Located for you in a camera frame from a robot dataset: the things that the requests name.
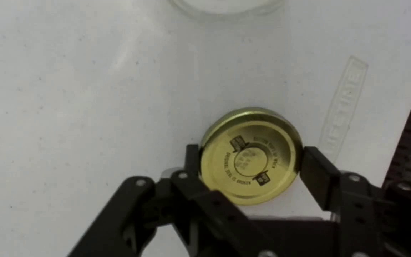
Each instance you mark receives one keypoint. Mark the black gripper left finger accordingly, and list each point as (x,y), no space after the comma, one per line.
(205,220)

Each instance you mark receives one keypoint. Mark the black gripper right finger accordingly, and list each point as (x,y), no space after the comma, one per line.
(372,221)

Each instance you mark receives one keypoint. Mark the clear glass jar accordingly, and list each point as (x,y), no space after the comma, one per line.
(227,8)

